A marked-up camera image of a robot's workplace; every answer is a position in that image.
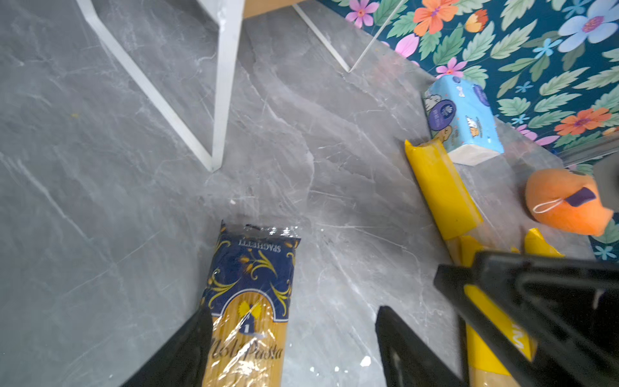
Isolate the white frame wooden shelf rack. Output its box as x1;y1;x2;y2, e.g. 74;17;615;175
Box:
77;1;379;172

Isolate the yellow spaghetti pack rear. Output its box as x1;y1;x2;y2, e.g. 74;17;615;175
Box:
405;140;484;268

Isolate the blue gold spaghetti pack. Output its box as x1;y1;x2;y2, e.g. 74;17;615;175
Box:
201;223;301;386

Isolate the orange plush fish toy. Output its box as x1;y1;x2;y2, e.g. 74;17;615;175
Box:
525;169;614;236

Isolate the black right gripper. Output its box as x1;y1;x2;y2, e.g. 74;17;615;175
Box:
434;252;618;386

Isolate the yellow Pastatime spaghetti pack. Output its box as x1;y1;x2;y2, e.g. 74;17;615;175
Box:
458;235;538;387

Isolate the light blue tissue pack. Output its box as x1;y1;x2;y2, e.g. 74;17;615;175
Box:
423;75;504;166

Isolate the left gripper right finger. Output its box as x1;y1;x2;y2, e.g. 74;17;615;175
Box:
375;306;465;386

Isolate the yellow spaghetti pack right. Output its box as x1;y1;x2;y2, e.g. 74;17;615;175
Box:
524;228;564;258

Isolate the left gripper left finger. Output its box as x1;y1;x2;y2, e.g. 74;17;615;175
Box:
123;306;213;387

